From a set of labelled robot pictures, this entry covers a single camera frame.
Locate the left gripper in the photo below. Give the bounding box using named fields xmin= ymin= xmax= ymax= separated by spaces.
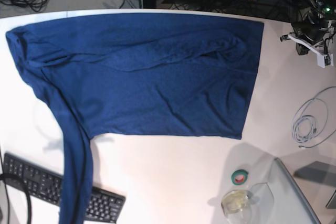
xmin=292 ymin=20 xmax=332 ymax=56

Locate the dark blue t-shirt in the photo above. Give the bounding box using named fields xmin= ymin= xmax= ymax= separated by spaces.
xmin=5 ymin=13 xmax=264 ymax=223

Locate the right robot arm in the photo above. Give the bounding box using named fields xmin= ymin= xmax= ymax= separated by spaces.
xmin=1 ymin=180 xmax=32 ymax=223

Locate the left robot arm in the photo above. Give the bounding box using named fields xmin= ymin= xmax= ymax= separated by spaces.
xmin=292 ymin=0 xmax=335 ymax=55

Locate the green tape roll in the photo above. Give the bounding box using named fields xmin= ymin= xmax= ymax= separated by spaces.
xmin=231 ymin=169 xmax=249 ymax=186

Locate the clear tape dispenser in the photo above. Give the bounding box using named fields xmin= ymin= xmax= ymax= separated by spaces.
xmin=221 ymin=190 xmax=252 ymax=224

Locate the black computer keyboard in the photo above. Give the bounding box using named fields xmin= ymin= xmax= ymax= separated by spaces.
xmin=3 ymin=153 xmax=125 ymax=223

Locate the coiled white cable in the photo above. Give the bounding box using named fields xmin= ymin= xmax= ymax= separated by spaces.
xmin=291 ymin=86 xmax=336 ymax=150

